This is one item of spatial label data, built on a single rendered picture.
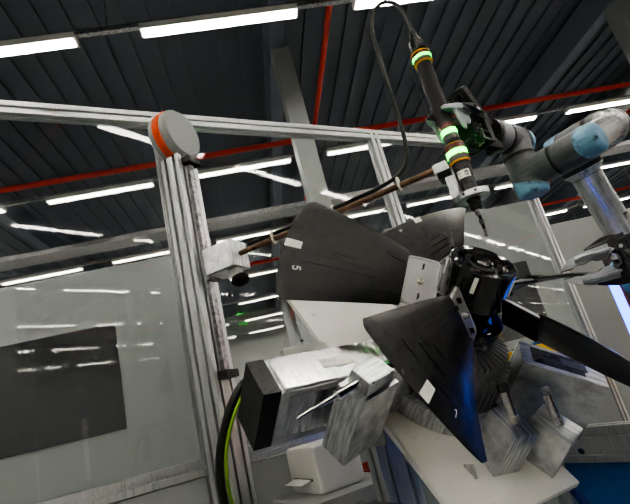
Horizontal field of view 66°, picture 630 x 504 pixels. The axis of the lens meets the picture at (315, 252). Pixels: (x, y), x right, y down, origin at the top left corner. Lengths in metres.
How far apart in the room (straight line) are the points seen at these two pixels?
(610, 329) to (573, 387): 3.84
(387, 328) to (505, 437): 0.32
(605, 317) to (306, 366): 4.20
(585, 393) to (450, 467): 0.29
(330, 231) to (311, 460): 0.59
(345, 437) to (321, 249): 0.33
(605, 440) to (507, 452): 0.53
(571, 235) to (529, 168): 3.68
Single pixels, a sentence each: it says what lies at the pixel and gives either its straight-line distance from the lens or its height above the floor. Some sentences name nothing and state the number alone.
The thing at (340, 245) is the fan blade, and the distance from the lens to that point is 0.89.
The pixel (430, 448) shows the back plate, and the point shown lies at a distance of 0.90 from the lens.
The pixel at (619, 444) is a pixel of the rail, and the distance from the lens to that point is 1.36.
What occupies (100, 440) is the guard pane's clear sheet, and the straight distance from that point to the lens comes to 1.34.
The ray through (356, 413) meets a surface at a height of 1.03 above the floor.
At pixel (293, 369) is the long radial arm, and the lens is 0.78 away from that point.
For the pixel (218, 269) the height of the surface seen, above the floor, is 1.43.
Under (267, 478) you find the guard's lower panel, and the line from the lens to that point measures 1.42.
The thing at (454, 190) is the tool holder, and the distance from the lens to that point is 1.03.
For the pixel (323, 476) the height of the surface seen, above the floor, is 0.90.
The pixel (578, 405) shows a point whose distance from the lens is 1.03.
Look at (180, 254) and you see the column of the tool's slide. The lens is 1.33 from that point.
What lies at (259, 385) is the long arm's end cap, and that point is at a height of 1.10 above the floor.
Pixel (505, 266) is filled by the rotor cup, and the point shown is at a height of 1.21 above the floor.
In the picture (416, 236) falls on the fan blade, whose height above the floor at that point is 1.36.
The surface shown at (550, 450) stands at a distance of 0.95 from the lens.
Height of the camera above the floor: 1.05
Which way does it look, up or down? 17 degrees up
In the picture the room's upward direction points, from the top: 14 degrees counter-clockwise
